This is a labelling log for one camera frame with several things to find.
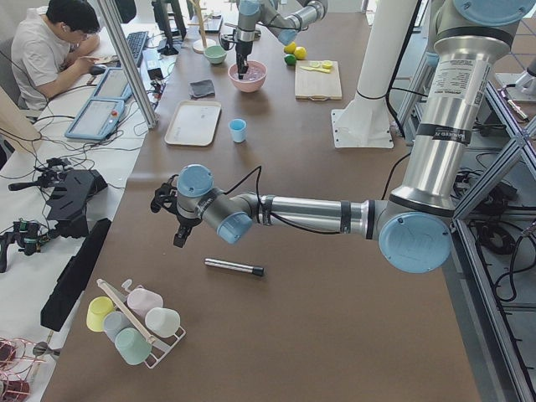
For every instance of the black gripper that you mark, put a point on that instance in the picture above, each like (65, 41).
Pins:
(184, 220)
(242, 47)

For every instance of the steel muddler with black tip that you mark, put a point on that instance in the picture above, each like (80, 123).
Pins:
(250, 269)

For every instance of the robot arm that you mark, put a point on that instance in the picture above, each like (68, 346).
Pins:
(411, 224)
(251, 13)

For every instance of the pink bowl of ice cubes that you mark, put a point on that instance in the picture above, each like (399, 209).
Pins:
(252, 80)

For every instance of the light blue plastic cup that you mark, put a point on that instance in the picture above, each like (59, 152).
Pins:
(237, 129)

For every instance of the white plastic cup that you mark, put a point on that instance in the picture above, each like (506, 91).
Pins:
(162, 321)

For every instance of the yellow plastic cup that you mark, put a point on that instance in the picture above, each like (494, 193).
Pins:
(97, 311)

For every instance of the grey plastic cup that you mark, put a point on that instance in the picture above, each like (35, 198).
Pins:
(113, 323)

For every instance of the mint green plastic cup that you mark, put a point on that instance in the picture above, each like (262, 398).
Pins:
(132, 346)

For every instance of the mint green bowl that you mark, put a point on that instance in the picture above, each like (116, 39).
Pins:
(215, 54)

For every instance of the grey folded cloth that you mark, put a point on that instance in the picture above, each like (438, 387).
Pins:
(201, 89)

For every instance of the wooden glass drying stand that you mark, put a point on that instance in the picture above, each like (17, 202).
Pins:
(200, 45)

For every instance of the green lime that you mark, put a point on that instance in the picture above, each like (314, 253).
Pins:
(290, 59)

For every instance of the whole yellow lemon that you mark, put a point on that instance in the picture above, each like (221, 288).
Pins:
(300, 53)
(290, 48)

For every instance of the cream rabbit serving tray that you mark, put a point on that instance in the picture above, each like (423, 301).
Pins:
(193, 123)

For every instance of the wooden cutting board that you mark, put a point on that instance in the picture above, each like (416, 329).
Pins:
(315, 86)

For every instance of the yellow plastic knife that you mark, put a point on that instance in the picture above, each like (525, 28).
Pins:
(315, 69)

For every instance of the black keyboard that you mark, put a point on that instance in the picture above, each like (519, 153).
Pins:
(137, 42)

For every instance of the black slotted stand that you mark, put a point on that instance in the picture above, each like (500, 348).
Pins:
(68, 202)

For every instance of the blue teach pendant far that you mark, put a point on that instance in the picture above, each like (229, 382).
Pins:
(114, 85)

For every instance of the blue teach pendant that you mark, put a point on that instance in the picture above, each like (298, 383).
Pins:
(114, 85)
(96, 120)

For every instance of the blue teach pendant near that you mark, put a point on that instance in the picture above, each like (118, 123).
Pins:
(96, 120)

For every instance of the black computer mouse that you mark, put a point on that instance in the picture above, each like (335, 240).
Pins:
(97, 69)

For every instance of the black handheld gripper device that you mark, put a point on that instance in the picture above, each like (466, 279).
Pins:
(27, 235)

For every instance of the seated man in white shirt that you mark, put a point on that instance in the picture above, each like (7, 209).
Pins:
(51, 50)

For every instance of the white wire cup rack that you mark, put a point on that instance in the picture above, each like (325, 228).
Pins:
(161, 347)

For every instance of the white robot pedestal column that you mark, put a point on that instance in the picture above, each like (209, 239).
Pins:
(364, 122)

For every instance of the aluminium frame post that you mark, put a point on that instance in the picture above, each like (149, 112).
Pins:
(112, 20)

